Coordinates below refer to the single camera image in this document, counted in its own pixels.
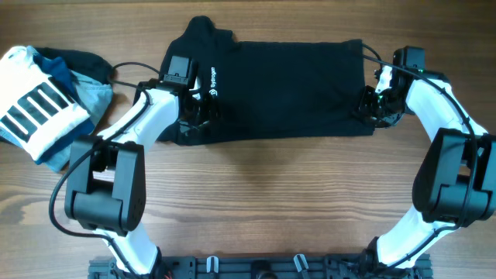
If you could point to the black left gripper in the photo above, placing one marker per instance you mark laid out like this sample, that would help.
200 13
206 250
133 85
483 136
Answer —
211 114

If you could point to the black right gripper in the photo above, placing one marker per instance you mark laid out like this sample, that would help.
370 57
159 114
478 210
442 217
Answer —
373 107

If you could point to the light grey folded garment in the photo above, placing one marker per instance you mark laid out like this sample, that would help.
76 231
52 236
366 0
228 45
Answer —
95 97

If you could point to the black folded garment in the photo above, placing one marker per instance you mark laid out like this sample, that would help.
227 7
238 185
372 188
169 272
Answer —
86 63

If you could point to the white black striped folded shirt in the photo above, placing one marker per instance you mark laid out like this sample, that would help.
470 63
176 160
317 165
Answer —
37 109

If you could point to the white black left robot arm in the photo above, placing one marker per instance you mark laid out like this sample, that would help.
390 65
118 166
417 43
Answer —
106 182

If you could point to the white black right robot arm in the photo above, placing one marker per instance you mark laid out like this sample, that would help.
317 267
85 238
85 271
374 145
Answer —
455 185

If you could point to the black polo shirt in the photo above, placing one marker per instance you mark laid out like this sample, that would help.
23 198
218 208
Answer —
270 90

